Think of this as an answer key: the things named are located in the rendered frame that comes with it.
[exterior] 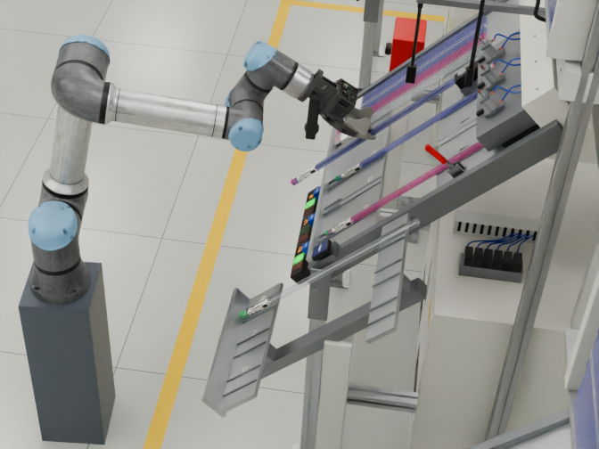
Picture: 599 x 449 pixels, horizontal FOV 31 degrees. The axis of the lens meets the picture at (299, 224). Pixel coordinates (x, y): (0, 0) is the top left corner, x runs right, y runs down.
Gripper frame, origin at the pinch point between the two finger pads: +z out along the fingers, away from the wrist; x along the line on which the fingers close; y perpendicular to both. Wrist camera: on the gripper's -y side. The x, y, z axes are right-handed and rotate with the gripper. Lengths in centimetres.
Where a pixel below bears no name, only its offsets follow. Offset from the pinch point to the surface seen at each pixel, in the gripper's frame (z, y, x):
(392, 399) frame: 46, -50, -25
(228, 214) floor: 8, -110, 77
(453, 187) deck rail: 15.6, 13.7, -21.1
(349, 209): 7.7, -18.4, -5.0
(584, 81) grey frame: 17, 54, -25
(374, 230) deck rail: 9.5, -7.8, -21.1
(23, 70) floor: -79, -160, 150
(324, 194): 4.0, -27.0, 6.3
